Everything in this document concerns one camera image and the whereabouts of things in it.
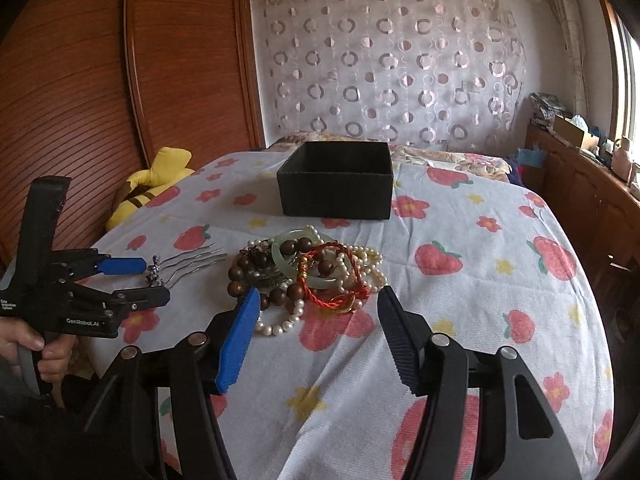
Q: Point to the black square storage box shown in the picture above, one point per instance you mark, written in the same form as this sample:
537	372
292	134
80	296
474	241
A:
348	180

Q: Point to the pale green jade bangle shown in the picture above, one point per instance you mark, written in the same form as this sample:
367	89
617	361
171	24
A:
288	265

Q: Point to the yellow striped plush toy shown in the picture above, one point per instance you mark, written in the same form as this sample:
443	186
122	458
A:
170	166

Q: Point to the person's left hand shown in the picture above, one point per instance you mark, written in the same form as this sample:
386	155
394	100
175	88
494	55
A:
55	355

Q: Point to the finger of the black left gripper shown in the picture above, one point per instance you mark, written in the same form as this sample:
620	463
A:
142	298

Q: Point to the wooden wardrobe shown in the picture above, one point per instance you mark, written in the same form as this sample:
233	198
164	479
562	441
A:
93	89

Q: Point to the floral quilt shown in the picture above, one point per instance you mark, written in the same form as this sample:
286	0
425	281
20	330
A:
484	166

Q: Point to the pink ceramic jar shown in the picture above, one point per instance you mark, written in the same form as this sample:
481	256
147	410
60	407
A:
621	159

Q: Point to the wooden side cabinet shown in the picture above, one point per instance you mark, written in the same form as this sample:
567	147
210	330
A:
598	215

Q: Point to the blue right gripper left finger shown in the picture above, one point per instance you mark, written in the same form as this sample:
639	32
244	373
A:
233	348

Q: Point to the sheer circle pattern curtain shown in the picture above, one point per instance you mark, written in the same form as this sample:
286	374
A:
439	74

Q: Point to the cardboard box on cabinet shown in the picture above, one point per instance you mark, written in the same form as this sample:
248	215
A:
574	135

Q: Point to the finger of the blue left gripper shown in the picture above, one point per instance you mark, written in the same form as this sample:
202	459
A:
121	266

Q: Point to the strawberry flower print blanket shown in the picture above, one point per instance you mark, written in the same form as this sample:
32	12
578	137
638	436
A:
485	262

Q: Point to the window with wooden frame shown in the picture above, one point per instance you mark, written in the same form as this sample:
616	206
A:
625	75

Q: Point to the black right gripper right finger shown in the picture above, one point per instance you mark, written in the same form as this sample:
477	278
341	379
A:
406	334

